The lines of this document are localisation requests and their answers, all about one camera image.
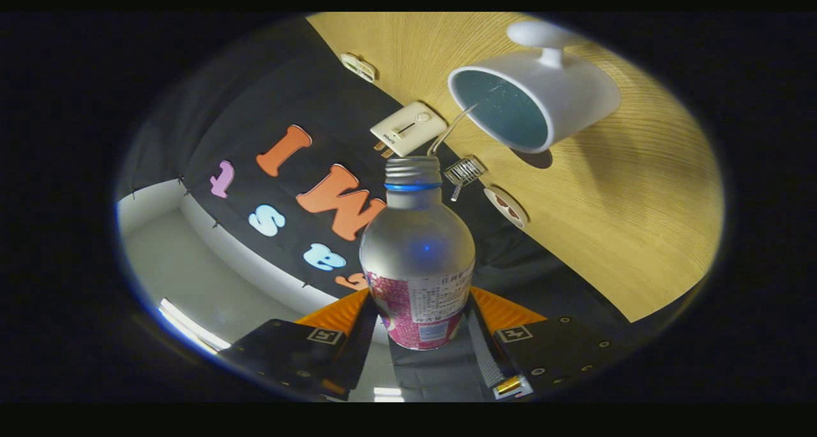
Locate metal wire holder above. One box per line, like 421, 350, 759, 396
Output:
444, 156, 488, 187

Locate white plate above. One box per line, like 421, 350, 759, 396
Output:
483, 186, 530, 228

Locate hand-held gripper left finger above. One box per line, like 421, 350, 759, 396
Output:
217, 288, 379, 401

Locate black backdrop cloth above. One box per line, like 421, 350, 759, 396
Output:
118, 16, 639, 403

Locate white toaster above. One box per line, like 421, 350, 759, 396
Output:
370, 101, 448, 159

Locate silver bottle with red label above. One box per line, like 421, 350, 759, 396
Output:
359, 156, 476, 351

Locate white cup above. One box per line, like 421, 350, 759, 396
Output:
447, 20, 622, 154

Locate wooden table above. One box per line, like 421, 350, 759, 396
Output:
306, 12, 725, 323

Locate white divided sauce dish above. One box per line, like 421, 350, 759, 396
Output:
340, 52, 377, 84

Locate clear juice stream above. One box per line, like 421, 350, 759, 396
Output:
426, 103, 479, 157

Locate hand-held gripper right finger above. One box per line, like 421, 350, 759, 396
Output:
465, 286, 629, 399

